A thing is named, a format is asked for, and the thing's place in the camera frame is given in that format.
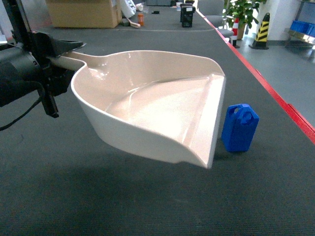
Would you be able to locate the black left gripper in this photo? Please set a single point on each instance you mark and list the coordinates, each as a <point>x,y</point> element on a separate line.
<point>32,57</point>

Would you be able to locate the beige plastic dustpan tray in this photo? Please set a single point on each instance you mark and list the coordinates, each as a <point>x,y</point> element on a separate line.
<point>164,106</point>

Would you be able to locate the blue plastic jug part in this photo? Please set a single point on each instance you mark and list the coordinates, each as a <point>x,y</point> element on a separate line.
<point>239,127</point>

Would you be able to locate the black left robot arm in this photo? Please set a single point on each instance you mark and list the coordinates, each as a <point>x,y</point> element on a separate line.
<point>18,19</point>

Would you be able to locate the steel shelf rack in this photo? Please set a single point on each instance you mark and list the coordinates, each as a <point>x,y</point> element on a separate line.
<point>301,33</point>

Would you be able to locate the large cardboard box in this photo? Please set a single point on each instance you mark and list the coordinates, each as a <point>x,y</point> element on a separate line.
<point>84,13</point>

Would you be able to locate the orange small can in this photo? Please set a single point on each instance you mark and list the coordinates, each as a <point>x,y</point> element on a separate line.
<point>140,18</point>

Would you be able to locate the black box front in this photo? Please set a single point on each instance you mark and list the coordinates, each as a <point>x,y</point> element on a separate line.
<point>186,17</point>

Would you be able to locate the red white traffic cone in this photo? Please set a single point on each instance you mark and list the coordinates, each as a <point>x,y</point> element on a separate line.
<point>235,33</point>

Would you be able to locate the green potted plant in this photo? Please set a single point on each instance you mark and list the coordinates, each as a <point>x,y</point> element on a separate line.
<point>243,10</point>

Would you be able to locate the yellow black traffic cone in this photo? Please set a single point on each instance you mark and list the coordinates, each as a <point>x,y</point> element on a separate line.
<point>260,41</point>

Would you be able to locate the wooden handle brush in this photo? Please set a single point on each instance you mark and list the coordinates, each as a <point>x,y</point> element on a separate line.
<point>128,23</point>

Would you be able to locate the red table frame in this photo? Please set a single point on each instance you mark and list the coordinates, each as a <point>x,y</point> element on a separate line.
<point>294,114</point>

